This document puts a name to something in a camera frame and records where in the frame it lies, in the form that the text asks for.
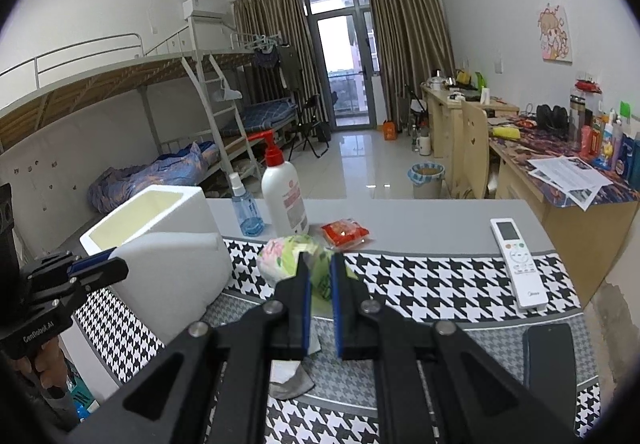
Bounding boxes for blue plaid mattress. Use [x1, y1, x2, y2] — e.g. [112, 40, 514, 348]
[220, 100, 299, 137]

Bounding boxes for white metal bunk bed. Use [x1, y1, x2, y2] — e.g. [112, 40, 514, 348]
[182, 0, 301, 162]
[0, 32, 263, 197]

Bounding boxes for black headphones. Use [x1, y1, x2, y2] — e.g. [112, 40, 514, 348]
[536, 104, 571, 141]

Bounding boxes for green tissue pack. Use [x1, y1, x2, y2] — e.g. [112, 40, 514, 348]
[257, 235, 358, 307]

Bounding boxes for trash bin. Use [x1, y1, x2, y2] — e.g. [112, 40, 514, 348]
[406, 163, 446, 199]

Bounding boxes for grey sock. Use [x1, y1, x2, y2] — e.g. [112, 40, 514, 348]
[270, 361, 316, 400]

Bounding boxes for cluster of toiletry bottles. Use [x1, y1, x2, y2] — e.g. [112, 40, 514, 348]
[567, 80, 640, 189]

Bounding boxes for printed paper sheets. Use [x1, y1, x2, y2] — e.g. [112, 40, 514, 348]
[527, 155, 614, 211]

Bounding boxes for cartoon wall poster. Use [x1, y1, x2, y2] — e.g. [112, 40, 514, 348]
[539, 4, 574, 62]

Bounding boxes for brown curtain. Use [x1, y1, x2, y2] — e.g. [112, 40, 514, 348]
[364, 0, 456, 125]
[232, 0, 321, 125]

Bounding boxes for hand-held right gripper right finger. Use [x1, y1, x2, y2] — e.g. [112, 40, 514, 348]
[330, 253, 583, 444]

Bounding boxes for blue spray bottle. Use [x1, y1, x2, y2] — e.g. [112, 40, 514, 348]
[229, 172, 266, 236]

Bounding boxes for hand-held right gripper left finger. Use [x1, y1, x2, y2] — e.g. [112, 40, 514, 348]
[67, 253, 313, 444]

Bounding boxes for glass balcony door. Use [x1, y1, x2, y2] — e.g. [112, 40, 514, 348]
[299, 0, 386, 131]

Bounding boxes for white remote control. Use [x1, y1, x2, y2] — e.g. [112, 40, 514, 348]
[490, 218, 544, 309]

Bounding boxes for black smartphone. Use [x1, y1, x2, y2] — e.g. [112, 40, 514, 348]
[522, 323, 579, 391]

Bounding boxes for wooden desk with printed cover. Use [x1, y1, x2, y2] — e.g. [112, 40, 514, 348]
[487, 131, 640, 311]

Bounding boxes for white air conditioner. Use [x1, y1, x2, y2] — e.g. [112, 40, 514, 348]
[186, 0, 236, 32]

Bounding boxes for wooden chair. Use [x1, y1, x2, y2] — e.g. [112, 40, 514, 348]
[452, 101, 491, 201]

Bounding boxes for white pump lotion bottle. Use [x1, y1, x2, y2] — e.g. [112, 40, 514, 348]
[248, 131, 311, 237]

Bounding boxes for blue plaid quilt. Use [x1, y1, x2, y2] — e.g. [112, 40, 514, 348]
[87, 141, 222, 215]

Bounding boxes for red snack packet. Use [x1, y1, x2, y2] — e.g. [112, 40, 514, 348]
[320, 219, 374, 253]

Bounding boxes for white foam box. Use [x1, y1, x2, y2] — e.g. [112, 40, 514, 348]
[79, 185, 233, 345]

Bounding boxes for houndstooth table mat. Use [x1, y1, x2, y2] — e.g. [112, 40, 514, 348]
[72, 238, 601, 444]

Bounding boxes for dark hanging clothes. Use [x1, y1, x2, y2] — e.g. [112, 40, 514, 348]
[252, 42, 306, 90]

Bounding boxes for black folding chair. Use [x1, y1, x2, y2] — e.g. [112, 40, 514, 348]
[287, 94, 332, 161]

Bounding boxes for white paper towel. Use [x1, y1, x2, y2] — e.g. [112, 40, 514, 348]
[270, 331, 322, 386]

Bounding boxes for white clothes hanger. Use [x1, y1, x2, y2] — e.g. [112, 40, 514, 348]
[212, 81, 244, 102]

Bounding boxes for person's left hand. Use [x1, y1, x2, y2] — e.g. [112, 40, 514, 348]
[39, 340, 71, 392]

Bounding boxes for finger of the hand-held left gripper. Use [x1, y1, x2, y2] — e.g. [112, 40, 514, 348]
[20, 248, 119, 285]
[37, 257, 130, 305]

